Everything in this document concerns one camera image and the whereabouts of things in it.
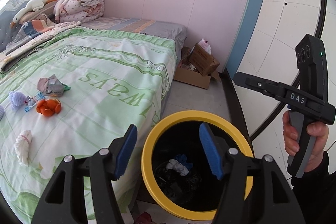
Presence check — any orange peel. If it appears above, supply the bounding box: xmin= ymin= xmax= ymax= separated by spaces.
xmin=36 ymin=99 xmax=62 ymax=117

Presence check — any white cloth bundle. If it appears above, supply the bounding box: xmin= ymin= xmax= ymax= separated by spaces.
xmin=14 ymin=130 xmax=32 ymax=166

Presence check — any silver snack bag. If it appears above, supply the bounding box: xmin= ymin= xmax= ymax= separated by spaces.
xmin=42 ymin=75 xmax=71 ymax=97

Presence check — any blue candy wrapper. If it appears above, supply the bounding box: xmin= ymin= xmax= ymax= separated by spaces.
xmin=24 ymin=92 xmax=45 ymax=113

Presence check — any white tissue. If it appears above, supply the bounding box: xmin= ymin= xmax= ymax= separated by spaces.
xmin=166 ymin=159 xmax=189 ymax=176

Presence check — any pink cloth scrap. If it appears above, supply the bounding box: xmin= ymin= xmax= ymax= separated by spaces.
xmin=37 ymin=78 xmax=56 ymax=93

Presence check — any yellow rimmed black trash bin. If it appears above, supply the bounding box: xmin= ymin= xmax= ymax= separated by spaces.
xmin=141 ymin=110 xmax=253 ymax=221

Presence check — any right hand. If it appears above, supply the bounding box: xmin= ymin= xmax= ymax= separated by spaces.
xmin=282 ymin=110 xmax=330 ymax=172

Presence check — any green patterned quilt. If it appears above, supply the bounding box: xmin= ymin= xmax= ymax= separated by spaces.
xmin=1 ymin=27 xmax=178 ymax=223

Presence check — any cardboard box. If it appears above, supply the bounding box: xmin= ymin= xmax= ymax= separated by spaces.
xmin=174 ymin=39 xmax=221 ymax=90

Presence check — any striped bed sheet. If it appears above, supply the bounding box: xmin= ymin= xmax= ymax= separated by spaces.
xmin=81 ymin=17 xmax=187 ymax=59

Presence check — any folded cartoon blanket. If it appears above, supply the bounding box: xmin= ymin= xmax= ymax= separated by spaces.
xmin=1 ymin=21 xmax=81 ymax=73

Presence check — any blue orange striped pillow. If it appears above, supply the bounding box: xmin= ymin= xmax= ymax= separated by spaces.
xmin=5 ymin=18 xmax=56 ymax=55

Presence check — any pink floral folded comforter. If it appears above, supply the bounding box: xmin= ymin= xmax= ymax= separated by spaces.
xmin=54 ymin=0 xmax=105 ymax=23

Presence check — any white goose plush toy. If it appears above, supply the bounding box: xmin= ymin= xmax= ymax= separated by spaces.
xmin=10 ymin=0 xmax=57 ymax=28

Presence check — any blue tufted headboard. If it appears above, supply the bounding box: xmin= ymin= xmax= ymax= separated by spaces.
xmin=0 ymin=0 xmax=30 ymax=52

